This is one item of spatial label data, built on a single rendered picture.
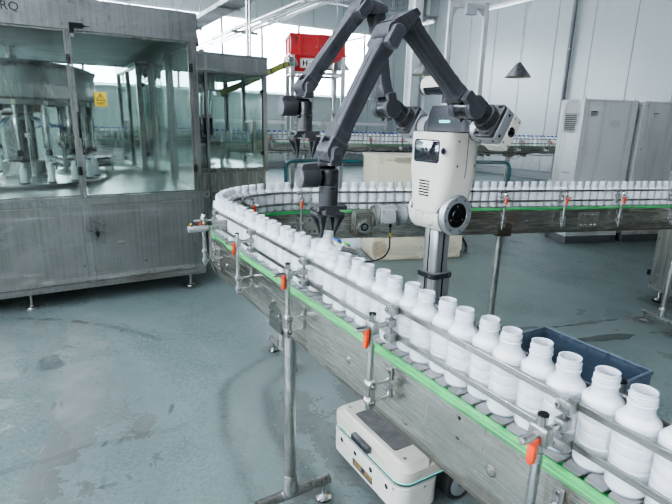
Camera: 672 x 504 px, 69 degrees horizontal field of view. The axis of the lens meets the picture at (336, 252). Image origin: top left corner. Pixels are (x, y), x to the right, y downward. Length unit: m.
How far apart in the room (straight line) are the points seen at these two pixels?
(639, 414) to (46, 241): 4.15
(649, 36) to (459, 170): 12.92
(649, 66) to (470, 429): 13.77
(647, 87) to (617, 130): 6.98
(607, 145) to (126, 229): 5.92
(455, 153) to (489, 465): 1.18
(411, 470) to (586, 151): 5.81
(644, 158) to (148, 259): 6.37
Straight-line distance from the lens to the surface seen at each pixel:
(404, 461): 2.08
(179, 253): 4.61
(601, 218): 3.94
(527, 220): 3.57
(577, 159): 7.22
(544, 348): 0.92
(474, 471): 1.08
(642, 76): 14.58
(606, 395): 0.88
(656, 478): 0.87
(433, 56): 1.63
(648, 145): 7.91
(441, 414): 1.09
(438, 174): 1.90
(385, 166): 5.47
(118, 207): 4.44
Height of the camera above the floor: 1.52
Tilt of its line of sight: 15 degrees down
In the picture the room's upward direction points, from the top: 1 degrees clockwise
